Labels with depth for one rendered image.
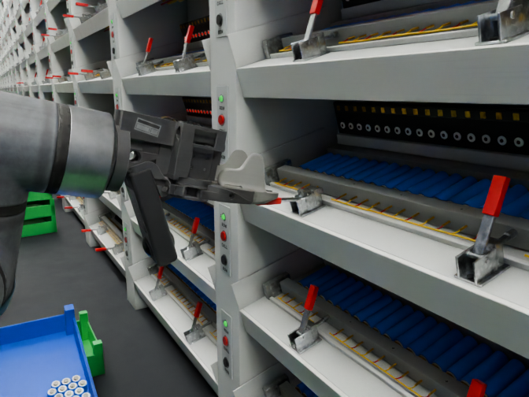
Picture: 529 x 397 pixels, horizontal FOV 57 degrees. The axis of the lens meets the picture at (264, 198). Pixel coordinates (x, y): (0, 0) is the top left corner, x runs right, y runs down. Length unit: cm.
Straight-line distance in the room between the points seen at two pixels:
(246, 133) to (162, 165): 26
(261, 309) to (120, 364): 56
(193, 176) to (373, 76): 22
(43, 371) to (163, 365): 27
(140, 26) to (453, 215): 110
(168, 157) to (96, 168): 9
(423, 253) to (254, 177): 21
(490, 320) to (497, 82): 19
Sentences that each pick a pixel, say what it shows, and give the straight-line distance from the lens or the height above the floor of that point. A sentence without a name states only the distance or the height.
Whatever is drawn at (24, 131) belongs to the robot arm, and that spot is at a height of 62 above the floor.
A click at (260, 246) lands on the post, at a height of 39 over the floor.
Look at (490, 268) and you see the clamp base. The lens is 46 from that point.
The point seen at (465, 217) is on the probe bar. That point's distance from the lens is 52.
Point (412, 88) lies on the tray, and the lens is 48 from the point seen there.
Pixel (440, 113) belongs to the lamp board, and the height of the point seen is 62.
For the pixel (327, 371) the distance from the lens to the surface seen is 68.
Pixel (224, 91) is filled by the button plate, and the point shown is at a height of 65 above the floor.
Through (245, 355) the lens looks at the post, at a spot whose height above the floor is 20.
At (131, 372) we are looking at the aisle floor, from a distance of 126.
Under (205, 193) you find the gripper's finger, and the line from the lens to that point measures 53.
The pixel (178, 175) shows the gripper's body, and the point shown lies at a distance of 52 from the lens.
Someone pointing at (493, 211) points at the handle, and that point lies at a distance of 46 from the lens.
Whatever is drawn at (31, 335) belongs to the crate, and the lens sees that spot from 127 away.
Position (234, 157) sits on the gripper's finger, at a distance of 61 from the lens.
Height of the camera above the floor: 65
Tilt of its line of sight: 13 degrees down
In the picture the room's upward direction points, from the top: straight up
